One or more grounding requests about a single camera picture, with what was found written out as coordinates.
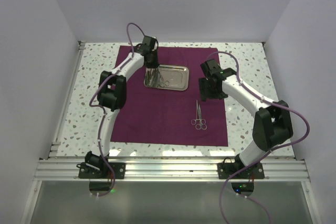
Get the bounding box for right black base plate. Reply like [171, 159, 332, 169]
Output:
[217, 158, 265, 179]

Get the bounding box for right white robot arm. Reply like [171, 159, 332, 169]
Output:
[198, 59, 293, 178]

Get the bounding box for steel forceps with rings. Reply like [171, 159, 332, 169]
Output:
[191, 100, 200, 125]

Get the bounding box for purple cloth wrap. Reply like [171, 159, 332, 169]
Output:
[111, 47, 228, 146]

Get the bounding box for aluminium left side rail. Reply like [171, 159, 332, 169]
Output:
[47, 41, 86, 159]

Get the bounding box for aluminium rail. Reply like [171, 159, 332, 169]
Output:
[47, 41, 86, 159]
[34, 157, 310, 182]

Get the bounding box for steel tweezers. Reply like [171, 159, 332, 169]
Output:
[144, 68, 159, 88]

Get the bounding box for small steel scissors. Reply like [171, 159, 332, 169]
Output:
[195, 105, 207, 130]

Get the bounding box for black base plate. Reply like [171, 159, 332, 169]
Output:
[76, 162, 126, 179]
[217, 158, 265, 179]

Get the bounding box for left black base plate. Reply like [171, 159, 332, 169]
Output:
[76, 162, 126, 179]

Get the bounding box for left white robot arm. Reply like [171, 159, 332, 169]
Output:
[85, 36, 159, 178]

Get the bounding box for steel instrument tray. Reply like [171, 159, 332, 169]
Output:
[144, 65, 190, 91]

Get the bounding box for aluminium front rail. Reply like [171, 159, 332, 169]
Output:
[34, 157, 310, 182]

